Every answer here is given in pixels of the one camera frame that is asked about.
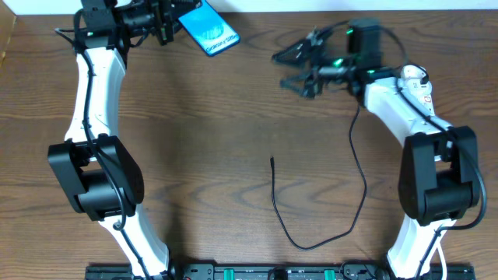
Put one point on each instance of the white power strip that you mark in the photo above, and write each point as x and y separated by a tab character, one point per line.
426	98

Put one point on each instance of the blue Galaxy smartphone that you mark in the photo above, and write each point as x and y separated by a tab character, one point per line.
209	30

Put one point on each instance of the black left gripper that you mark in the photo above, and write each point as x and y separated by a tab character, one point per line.
164	24

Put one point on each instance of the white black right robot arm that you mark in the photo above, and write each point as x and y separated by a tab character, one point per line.
439	178

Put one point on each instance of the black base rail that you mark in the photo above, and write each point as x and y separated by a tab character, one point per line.
354	270

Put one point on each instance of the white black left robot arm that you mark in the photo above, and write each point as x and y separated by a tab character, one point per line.
98	175

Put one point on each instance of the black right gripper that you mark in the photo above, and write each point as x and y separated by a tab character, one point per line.
313	68

